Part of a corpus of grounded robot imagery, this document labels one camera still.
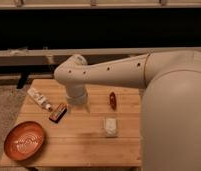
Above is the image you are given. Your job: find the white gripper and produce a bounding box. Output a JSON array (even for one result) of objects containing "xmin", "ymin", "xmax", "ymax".
[{"xmin": 65, "ymin": 84, "xmax": 88, "ymax": 106}]

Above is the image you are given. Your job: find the red pepper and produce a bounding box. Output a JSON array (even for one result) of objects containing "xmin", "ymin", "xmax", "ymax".
[{"xmin": 109, "ymin": 92, "xmax": 117, "ymax": 110}]

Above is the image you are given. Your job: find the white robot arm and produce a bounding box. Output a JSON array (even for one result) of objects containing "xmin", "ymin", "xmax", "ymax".
[{"xmin": 54, "ymin": 50, "xmax": 201, "ymax": 171}]

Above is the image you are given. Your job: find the orange ceramic bowl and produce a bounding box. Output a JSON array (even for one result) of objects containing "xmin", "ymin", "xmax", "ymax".
[{"xmin": 4, "ymin": 121, "xmax": 45, "ymax": 161}]

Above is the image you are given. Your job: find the brown chocolate bar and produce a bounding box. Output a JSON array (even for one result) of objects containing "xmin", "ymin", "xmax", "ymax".
[{"xmin": 49, "ymin": 103, "xmax": 67, "ymax": 123}]

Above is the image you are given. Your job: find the white tube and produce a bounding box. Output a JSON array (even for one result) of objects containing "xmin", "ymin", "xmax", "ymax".
[{"xmin": 27, "ymin": 88, "xmax": 52, "ymax": 111}]

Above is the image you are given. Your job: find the white wrapped packet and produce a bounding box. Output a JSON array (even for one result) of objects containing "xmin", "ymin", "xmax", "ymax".
[{"xmin": 104, "ymin": 117, "xmax": 117, "ymax": 137}]

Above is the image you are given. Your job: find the wooden table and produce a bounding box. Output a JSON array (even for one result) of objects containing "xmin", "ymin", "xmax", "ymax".
[{"xmin": 0, "ymin": 85, "xmax": 141, "ymax": 167}]

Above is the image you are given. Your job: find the grey wall rail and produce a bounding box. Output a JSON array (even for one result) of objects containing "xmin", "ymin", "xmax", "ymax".
[{"xmin": 0, "ymin": 47, "xmax": 201, "ymax": 66}]

